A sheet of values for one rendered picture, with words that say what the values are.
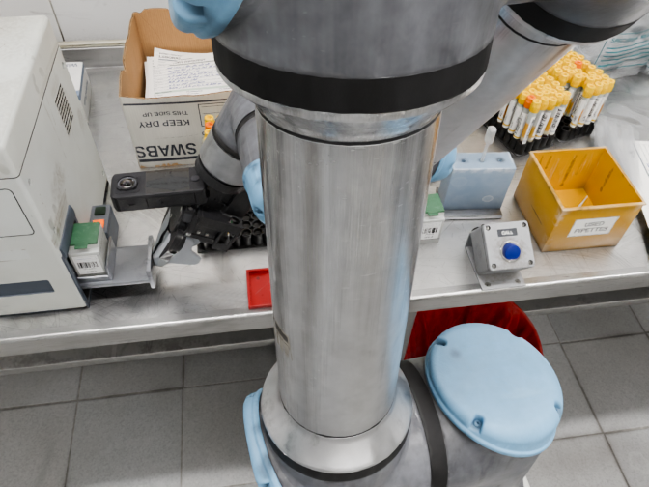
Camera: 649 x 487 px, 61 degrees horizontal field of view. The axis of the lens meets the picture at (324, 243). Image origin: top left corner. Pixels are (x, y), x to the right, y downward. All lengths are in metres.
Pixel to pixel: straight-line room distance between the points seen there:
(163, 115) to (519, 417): 0.72
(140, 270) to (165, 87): 0.42
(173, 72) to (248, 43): 0.95
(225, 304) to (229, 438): 0.89
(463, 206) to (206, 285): 0.44
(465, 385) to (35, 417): 1.52
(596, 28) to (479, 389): 0.28
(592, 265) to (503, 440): 0.55
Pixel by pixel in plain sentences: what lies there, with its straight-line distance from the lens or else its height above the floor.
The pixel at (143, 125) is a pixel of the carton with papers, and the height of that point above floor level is 0.97.
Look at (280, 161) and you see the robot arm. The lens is 0.24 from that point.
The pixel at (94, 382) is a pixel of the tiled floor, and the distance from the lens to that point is 1.84.
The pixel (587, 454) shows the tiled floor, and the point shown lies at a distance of 1.83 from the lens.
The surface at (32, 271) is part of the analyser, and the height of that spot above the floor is 0.97.
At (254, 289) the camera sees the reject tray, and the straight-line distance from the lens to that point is 0.83.
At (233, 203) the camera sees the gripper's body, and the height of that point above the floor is 1.04.
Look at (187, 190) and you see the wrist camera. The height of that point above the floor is 1.07.
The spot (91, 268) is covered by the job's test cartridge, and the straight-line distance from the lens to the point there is 0.82.
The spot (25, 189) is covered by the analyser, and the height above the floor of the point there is 1.11.
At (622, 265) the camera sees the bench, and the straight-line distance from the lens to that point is 0.99.
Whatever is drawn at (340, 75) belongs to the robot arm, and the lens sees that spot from 0.19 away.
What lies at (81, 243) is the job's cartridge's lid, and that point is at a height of 0.98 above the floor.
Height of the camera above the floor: 1.55
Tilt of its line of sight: 50 degrees down
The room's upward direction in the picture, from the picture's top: 3 degrees clockwise
